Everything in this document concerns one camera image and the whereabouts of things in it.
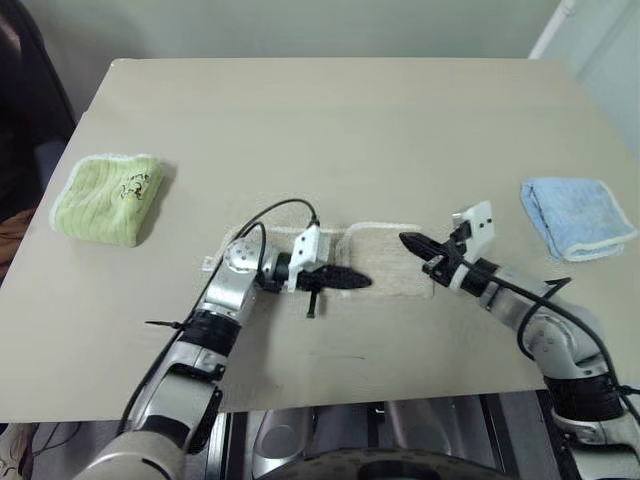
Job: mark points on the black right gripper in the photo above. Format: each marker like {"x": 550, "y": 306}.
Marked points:
{"x": 442, "y": 267}

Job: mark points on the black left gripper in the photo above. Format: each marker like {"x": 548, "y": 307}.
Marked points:
{"x": 310, "y": 281}

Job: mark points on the beige towel with white edging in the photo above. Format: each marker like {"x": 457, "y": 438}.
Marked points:
{"x": 385, "y": 280}

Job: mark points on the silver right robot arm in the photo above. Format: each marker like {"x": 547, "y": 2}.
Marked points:
{"x": 550, "y": 340}

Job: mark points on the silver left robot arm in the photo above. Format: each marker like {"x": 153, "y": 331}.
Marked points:
{"x": 225, "y": 295}

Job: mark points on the folded blue towel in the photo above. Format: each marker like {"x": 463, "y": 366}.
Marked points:
{"x": 575, "y": 215}

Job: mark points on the folded green towel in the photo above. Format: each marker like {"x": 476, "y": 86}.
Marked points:
{"x": 100, "y": 200}

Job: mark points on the grey rounded shape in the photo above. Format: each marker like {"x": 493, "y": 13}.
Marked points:
{"x": 282, "y": 440}

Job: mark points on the black round disc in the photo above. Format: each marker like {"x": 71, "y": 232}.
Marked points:
{"x": 400, "y": 467}

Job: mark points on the black chair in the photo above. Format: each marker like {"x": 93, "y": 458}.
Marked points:
{"x": 25, "y": 100}

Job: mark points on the light mottled shoe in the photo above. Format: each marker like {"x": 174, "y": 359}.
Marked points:
{"x": 12, "y": 450}

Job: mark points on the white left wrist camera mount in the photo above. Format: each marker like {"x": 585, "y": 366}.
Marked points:
{"x": 306, "y": 247}

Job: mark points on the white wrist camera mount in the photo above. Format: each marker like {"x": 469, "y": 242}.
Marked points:
{"x": 306, "y": 247}
{"x": 480, "y": 225}

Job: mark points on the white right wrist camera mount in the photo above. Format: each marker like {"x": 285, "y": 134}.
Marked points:
{"x": 480, "y": 225}

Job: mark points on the white door frame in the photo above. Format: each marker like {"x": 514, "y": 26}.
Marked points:
{"x": 552, "y": 27}

